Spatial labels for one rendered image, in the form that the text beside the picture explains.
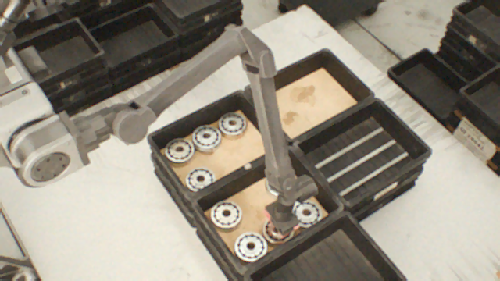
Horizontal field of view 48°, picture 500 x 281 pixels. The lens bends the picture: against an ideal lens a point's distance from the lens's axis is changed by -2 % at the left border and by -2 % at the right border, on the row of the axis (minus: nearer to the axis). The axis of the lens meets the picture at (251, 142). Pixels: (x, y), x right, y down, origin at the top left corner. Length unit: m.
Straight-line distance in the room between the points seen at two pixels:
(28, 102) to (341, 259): 1.07
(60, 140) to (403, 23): 2.95
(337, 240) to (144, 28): 1.73
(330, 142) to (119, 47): 1.40
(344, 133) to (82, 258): 1.03
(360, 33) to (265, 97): 2.29
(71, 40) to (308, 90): 1.30
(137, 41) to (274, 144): 1.65
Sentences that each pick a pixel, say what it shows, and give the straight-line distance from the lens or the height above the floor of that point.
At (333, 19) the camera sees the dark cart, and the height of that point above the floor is 0.19.
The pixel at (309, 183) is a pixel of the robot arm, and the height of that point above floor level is 1.07.
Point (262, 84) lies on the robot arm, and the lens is 1.50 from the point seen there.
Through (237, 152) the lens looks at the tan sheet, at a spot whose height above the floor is 0.83.
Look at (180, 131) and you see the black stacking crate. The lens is 2.05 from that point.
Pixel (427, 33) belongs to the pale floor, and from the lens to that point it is 3.88.
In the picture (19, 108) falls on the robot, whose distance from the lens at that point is 1.35.
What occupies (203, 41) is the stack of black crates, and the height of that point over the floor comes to 0.37.
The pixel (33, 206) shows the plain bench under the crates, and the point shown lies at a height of 0.70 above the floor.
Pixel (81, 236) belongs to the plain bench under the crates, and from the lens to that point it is 2.08.
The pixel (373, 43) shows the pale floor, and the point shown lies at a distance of 3.71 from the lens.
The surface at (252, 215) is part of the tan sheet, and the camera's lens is 1.91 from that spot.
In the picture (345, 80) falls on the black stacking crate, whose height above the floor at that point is 0.88.
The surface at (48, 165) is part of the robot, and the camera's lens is 1.32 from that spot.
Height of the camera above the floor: 2.51
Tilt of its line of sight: 54 degrees down
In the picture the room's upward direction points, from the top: 3 degrees clockwise
